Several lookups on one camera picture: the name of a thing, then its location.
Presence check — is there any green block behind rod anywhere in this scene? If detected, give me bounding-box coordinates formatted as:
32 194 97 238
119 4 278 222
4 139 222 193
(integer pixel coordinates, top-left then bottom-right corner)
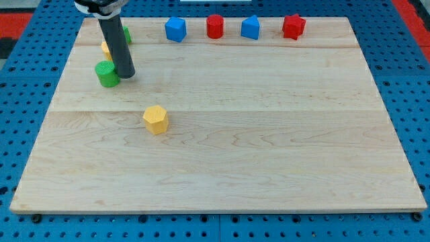
123 26 132 44

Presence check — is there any yellow block behind rod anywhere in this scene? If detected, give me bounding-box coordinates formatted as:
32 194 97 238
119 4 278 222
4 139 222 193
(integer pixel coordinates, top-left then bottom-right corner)
101 41 112 61

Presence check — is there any yellow hexagon block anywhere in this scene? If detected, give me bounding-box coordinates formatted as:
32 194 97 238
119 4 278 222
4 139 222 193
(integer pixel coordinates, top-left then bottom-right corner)
143 105 169 135

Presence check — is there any red cylinder block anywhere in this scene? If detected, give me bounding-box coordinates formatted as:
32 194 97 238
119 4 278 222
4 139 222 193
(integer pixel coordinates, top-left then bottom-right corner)
206 14 224 39

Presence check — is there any wooden board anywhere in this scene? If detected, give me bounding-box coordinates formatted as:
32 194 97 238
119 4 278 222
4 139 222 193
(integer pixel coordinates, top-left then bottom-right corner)
10 17 427 214

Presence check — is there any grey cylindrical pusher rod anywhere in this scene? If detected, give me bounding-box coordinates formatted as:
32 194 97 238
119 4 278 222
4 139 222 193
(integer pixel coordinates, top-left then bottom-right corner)
98 15 135 79

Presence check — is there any blue cube block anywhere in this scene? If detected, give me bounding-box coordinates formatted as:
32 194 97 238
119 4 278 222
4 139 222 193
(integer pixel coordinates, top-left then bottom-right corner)
165 17 187 42

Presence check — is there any red star block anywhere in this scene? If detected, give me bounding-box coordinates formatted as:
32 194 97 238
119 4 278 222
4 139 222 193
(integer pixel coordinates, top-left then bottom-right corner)
282 13 306 40

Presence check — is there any green cylinder block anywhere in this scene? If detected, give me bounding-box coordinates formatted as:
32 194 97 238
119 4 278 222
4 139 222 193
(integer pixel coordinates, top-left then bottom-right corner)
95 60 120 87

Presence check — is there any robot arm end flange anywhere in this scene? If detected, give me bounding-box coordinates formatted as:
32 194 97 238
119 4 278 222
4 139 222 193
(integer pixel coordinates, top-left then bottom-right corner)
74 0 129 19

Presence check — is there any blue triangle block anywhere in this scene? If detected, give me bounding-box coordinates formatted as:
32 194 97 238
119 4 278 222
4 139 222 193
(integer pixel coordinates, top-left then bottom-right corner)
241 15 260 40

